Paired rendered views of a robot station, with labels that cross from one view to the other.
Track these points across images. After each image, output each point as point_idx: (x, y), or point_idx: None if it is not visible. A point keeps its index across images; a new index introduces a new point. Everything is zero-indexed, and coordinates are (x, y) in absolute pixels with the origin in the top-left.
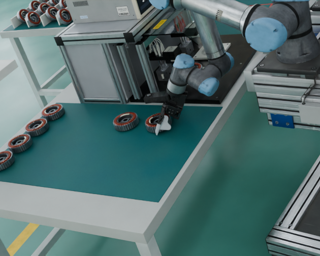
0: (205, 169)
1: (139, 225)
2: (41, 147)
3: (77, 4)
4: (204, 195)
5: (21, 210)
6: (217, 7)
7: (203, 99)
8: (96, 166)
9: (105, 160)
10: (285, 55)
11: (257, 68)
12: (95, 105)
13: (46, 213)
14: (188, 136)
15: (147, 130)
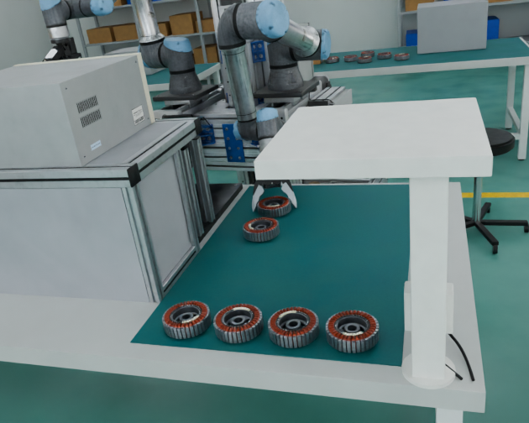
0: (131, 410)
1: (449, 185)
2: (302, 302)
3: (86, 121)
4: (191, 399)
5: (464, 266)
6: (301, 27)
7: (234, 190)
8: (358, 232)
9: (344, 229)
10: (300, 80)
11: (301, 93)
12: (184, 280)
13: (460, 242)
14: (303, 191)
15: (281, 217)
